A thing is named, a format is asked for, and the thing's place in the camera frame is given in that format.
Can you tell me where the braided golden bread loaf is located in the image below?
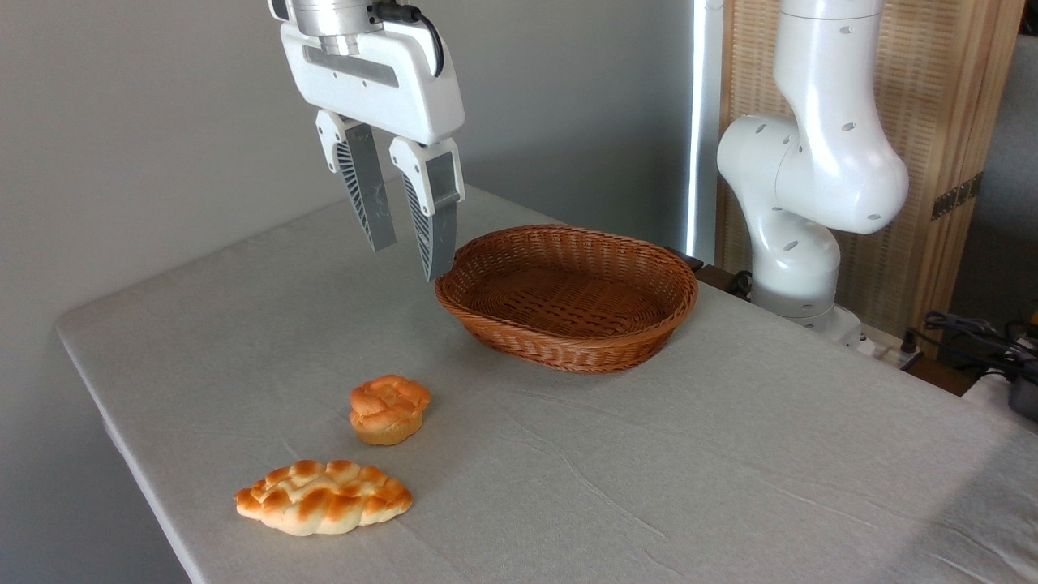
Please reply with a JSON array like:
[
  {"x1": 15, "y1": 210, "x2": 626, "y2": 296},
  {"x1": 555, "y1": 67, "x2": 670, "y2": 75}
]
[{"x1": 235, "y1": 460, "x2": 414, "y2": 536}]

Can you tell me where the white vertical post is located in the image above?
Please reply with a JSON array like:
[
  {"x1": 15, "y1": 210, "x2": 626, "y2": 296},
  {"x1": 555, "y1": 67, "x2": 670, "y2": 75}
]
[{"x1": 684, "y1": 0, "x2": 724, "y2": 265}]

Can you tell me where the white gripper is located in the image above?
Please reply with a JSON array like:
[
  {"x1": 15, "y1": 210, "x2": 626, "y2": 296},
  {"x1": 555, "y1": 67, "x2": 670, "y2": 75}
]
[{"x1": 279, "y1": 21, "x2": 466, "y2": 282}]

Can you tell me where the brown woven wicker basket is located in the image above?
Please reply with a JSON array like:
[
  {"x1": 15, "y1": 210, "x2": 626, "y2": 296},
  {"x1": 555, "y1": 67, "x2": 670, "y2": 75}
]
[{"x1": 435, "y1": 225, "x2": 699, "y2": 374}]

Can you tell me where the small round orange bread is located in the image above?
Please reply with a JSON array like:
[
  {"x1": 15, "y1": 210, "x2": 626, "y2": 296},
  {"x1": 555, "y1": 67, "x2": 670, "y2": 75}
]
[{"x1": 350, "y1": 375, "x2": 432, "y2": 446}]

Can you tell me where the dark grey box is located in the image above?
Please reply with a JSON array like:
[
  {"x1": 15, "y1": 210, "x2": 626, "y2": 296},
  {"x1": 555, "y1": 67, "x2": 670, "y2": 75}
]
[{"x1": 1009, "y1": 373, "x2": 1038, "y2": 421}]

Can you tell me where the grey tablecloth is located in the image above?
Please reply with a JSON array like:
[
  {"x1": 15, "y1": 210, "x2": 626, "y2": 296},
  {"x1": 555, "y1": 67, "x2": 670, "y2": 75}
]
[{"x1": 55, "y1": 177, "x2": 1038, "y2": 584}]

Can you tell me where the dark metal screen hinge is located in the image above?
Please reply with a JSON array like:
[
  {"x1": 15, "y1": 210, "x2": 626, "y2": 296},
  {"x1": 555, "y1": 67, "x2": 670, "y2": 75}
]
[{"x1": 931, "y1": 172, "x2": 984, "y2": 221}]

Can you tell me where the black cable bundle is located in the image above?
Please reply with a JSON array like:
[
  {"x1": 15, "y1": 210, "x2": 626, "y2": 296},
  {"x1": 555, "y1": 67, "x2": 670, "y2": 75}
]
[{"x1": 903, "y1": 311, "x2": 1038, "y2": 384}]

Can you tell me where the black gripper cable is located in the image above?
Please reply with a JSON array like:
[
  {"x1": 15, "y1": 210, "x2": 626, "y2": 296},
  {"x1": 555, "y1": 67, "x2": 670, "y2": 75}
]
[{"x1": 371, "y1": 2, "x2": 446, "y2": 79}]

